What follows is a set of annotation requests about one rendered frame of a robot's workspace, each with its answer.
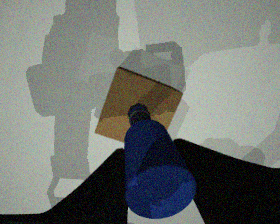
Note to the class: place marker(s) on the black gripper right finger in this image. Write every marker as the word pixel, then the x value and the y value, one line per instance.
pixel 231 191

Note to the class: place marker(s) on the dark blue cylinder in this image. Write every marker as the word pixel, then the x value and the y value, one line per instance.
pixel 158 183

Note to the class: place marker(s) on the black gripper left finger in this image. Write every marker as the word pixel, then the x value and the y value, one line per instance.
pixel 98 200

